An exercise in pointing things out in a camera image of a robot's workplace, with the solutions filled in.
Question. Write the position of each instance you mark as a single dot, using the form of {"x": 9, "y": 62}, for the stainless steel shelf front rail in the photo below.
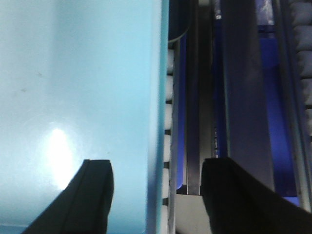
{"x": 244, "y": 131}

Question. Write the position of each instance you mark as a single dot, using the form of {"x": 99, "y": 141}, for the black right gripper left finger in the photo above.
{"x": 83, "y": 207}

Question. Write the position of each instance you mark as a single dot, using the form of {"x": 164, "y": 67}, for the white roller track right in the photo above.
{"x": 301, "y": 15}

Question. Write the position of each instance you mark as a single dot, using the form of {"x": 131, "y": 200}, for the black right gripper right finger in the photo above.
{"x": 237, "y": 203}

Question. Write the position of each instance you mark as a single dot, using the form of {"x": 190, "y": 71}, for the light blue plastic bin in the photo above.
{"x": 83, "y": 79}

